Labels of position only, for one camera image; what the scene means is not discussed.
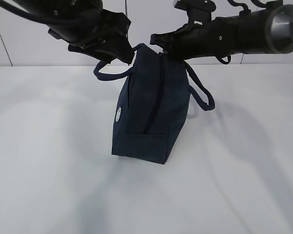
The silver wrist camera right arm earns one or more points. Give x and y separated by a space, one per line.
197 10

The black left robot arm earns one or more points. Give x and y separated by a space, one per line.
46 11

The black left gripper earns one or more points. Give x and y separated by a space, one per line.
100 34

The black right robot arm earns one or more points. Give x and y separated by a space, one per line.
266 31

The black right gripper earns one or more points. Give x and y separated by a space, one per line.
173 43

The dark navy fabric lunch bag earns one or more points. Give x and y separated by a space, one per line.
153 104

